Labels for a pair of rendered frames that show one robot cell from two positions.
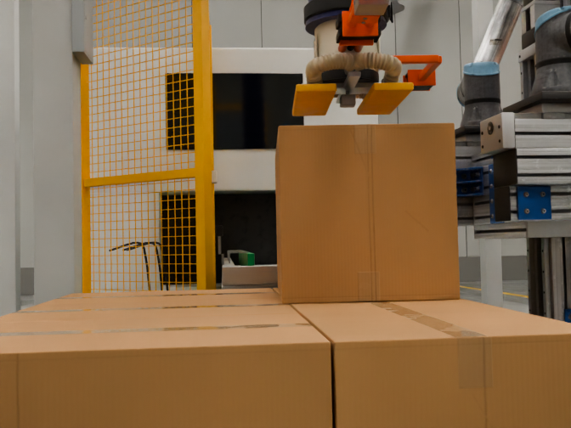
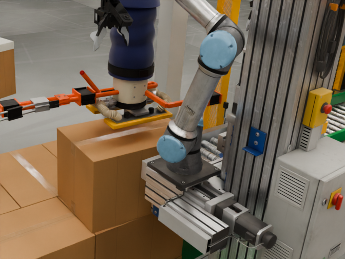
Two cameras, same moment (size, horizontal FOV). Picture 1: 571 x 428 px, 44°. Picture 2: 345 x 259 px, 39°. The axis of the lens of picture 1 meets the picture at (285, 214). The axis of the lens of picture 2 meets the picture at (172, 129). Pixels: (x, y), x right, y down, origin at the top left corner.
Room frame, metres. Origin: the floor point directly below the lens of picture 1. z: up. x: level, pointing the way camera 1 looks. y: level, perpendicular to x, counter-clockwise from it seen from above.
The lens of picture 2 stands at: (0.70, -2.14, 2.05)
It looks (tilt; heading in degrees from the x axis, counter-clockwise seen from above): 25 degrees down; 53
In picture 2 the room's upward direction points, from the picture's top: 5 degrees clockwise
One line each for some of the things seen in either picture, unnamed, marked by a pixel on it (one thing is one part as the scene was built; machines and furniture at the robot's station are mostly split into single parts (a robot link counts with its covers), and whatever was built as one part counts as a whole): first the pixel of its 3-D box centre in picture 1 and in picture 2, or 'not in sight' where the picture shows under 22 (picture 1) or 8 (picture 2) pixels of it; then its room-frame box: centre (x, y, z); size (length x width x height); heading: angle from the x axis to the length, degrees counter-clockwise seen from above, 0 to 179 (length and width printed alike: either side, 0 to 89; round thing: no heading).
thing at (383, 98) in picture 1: (382, 94); (138, 114); (1.88, -0.27, 1.07); 0.34 x 0.10 x 0.05; 1
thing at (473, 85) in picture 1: (481, 81); not in sight; (2.33, -0.66, 1.20); 0.13 x 0.12 x 0.14; 174
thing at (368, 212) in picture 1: (353, 217); (125, 165); (1.87, -0.18, 0.74); 0.60 x 0.40 x 0.40; 2
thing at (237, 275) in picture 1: (332, 273); not in sight; (2.25, -0.15, 0.58); 0.70 x 0.03 x 0.06; 95
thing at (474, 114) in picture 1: (483, 115); not in sight; (2.32, -0.66, 1.09); 0.15 x 0.15 x 0.10
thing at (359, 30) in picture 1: (358, 28); (83, 95); (1.63, -0.18, 1.18); 0.10 x 0.08 x 0.06; 91
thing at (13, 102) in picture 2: not in sight; (8, 107); (1.28, -0.18, 1.18); 0.08 x 0.07 x 0.05; 1
